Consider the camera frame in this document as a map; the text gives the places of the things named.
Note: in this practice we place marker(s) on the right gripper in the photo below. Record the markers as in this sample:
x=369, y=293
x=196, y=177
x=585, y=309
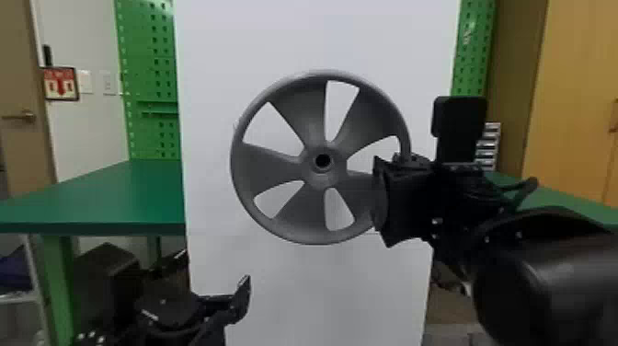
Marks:
x=454, y=203

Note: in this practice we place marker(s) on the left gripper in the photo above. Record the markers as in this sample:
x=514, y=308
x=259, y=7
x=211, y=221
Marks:
x=174, y=316

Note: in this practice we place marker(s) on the grey wheel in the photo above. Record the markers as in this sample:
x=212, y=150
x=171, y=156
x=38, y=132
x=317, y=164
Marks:
x=270, y=166

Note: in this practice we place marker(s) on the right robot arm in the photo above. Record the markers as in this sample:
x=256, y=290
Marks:
x=545, y=285

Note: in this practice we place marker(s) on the white drawer cabinet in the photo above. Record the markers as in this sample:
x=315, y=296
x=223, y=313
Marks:
x=490, y=145

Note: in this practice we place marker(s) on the white panel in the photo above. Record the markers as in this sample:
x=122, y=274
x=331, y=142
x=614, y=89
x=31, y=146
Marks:
x=309, y=38

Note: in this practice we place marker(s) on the wooden cupboard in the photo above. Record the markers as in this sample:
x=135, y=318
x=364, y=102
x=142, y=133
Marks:
x=569, y=87

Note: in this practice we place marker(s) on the brown door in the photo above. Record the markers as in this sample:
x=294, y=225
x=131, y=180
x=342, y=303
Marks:
x=19, y=72

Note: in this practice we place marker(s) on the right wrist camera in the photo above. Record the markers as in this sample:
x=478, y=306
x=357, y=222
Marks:
x=458, y=125

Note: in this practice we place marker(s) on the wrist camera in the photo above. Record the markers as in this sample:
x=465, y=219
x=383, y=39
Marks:
x=458, y=125
x=104, y=285

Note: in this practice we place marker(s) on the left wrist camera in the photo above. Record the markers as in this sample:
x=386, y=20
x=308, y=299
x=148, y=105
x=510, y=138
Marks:
x=104, y=285

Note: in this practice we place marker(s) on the white wall switch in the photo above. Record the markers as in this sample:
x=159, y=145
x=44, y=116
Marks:
x=85, y=82
x=109, y=83

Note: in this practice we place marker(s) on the red wall sign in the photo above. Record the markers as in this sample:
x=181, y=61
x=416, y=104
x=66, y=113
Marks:
x=61, y=83

